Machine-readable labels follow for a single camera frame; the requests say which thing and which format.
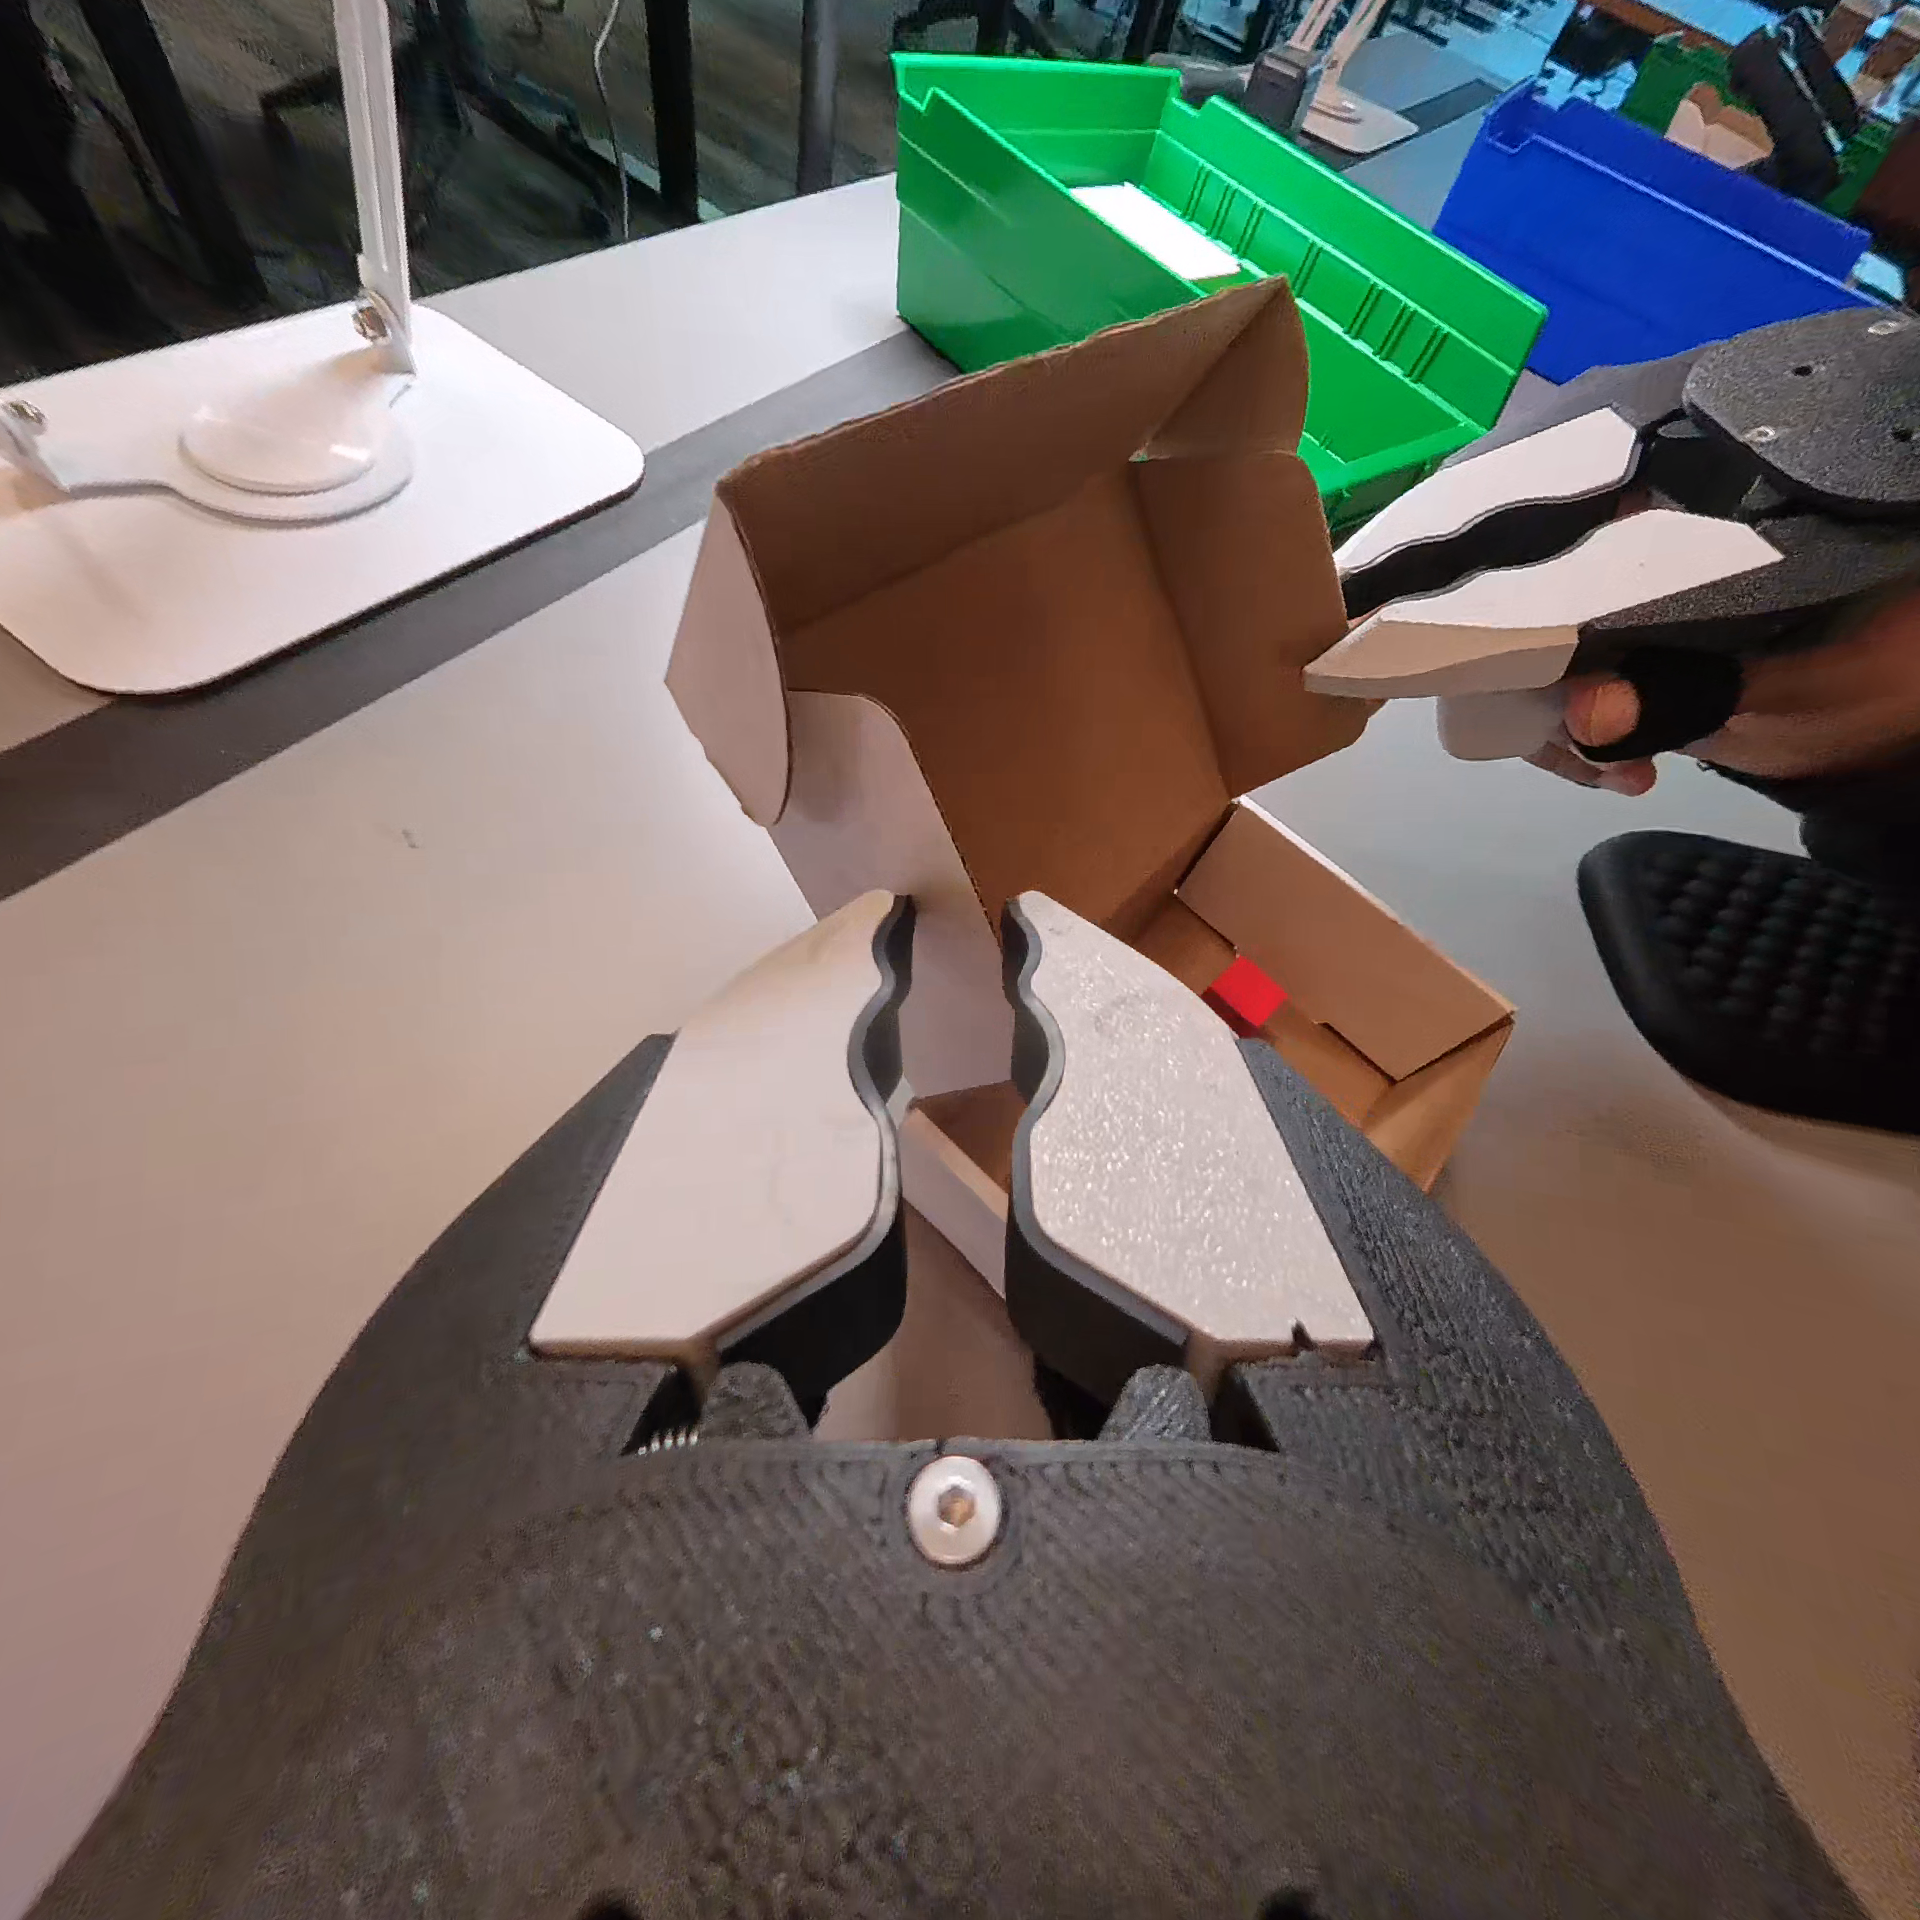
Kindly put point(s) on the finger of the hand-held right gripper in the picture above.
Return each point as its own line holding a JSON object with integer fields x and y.
{"x": 1575, "y": 587}
{"x": 1499, "y": 488}

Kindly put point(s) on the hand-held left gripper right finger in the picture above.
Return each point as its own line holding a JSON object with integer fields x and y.
{"x": 1171, "y": 1200}

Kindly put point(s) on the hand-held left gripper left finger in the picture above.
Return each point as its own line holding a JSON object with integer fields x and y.
{"x": 751, "y": 1184}

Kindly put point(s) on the red cube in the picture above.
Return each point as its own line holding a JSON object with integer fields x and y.
{"x": 1245, "y": 998}

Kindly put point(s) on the blue plastic bin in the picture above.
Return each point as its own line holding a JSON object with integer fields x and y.
{"x": 1621, "y": 254}

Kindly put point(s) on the white cardboard mailer box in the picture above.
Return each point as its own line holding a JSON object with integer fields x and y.
{"x": 1147, "y": 234}
{"x": 1019, "y": 645}

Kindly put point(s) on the green plastic bin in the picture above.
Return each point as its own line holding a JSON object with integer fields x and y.
{"x": 1650, "y": 84}
{"x": 1019, "y": 254}

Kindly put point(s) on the grey desk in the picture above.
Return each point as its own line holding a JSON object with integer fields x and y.
{"x": 375, "y": 1050}

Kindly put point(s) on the person's right hand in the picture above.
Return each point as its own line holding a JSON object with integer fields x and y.
{"x": 1829, "y": 704}

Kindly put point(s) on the small brown cardboard box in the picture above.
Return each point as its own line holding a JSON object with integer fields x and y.
{"x": 1710, "y": 130}

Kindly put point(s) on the white lamp stand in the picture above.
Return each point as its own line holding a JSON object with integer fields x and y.
{"x": 375, "y": 541}

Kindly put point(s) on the black table leg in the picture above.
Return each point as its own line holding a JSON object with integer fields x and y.
{"x": 816, "y": 91}
{"x": 674, "y": 106}

